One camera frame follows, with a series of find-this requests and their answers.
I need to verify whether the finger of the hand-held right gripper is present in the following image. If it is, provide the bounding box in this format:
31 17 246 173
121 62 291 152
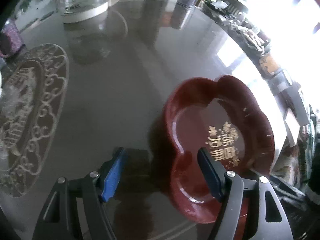
270 175 309 205

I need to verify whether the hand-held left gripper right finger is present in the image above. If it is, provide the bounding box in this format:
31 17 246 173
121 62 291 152
197 147 294 240

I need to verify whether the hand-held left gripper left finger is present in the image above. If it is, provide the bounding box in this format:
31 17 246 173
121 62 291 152
32 147 128 240

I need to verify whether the small red flower-shaped plate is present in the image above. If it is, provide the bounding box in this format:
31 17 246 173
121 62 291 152
164 75 275 224

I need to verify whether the purple thermos jug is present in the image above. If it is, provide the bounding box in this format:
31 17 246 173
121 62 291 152
0 19 25 58

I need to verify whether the glass electric kettle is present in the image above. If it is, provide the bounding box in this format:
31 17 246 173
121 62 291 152
55 0 134 24

